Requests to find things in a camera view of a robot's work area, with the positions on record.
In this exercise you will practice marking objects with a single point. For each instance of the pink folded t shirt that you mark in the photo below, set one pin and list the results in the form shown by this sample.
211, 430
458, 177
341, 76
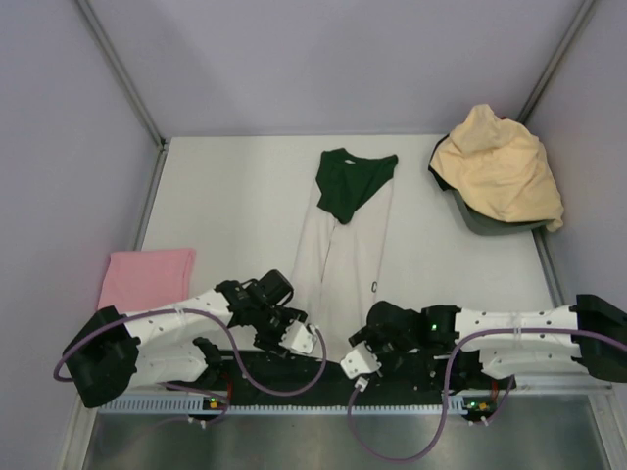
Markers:
145, 280

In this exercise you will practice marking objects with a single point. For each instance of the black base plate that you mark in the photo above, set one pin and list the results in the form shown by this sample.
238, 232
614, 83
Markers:
417, 381

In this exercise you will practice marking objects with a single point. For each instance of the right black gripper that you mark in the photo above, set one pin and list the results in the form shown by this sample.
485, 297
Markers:
369, 335

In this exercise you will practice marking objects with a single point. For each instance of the white and green t shirt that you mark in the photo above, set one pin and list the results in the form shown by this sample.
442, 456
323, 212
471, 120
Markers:
341, 247

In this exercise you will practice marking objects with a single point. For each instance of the dark grey bin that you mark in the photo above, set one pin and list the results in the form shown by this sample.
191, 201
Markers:
483, 225

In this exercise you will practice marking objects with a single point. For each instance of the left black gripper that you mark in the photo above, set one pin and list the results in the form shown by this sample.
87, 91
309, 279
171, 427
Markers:
270, 343

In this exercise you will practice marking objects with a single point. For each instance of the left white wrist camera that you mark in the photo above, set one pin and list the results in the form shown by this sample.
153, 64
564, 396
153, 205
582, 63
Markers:
299, 338

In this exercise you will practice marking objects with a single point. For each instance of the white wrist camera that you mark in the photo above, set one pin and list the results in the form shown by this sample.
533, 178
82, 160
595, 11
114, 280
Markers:
299, 338
359, 364

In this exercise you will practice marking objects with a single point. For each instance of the left corner aluminium post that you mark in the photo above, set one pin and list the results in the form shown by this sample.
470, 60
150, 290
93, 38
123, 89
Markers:
119, 72

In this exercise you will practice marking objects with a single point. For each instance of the beige t shirt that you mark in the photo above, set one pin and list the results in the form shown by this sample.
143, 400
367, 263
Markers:
500, 169

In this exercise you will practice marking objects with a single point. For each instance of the grey slotted cable duct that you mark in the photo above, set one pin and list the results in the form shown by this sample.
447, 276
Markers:
199, 405

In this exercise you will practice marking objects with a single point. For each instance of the corner aluminium post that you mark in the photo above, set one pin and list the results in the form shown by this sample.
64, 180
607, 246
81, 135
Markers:
566, 44
119, 72

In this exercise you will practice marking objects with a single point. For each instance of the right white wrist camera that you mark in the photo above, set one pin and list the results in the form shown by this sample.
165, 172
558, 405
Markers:
359, 364

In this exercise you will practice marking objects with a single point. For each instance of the right corner aluminium post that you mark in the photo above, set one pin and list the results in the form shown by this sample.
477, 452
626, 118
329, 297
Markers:
566, 44

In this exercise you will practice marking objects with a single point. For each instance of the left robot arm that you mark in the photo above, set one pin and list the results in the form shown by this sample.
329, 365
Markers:
115, 352

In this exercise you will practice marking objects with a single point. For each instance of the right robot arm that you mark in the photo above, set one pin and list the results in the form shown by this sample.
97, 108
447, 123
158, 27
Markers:
589, 336

